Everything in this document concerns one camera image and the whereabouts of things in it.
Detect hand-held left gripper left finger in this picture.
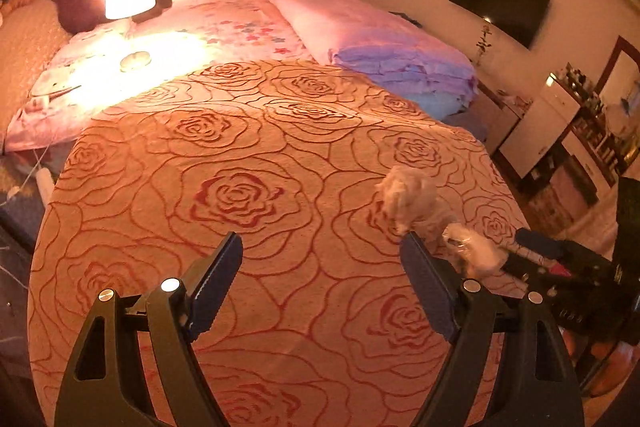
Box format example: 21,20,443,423
54,232,244,427

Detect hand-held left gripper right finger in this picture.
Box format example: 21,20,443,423
400,232,586,427

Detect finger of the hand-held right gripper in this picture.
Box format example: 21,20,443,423
499,254,557,281
514,228,564,261

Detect clear plastic wrap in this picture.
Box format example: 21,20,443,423
441,222,503,279

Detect white tissue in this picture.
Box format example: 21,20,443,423
375,165,451,240

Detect clear storage boxes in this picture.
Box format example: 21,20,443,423
527,152,601,228

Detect white cabinet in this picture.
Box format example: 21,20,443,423
500,72,581,180

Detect row of cosmetic bottles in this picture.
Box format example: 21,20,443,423
562,62,631,172

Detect rose-patterned bedspread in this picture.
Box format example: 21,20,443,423
27,59,531,427

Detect single rose in vase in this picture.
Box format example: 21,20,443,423
475,19,493,66

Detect folded pink quilt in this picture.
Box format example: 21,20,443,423
251,0,478,120

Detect floral bed sheet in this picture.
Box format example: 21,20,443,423
5,0,321,152

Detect beige padded headboard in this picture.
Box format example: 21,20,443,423
0,0,73,142

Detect wall-mounted black television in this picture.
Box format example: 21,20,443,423
449,0,551,50

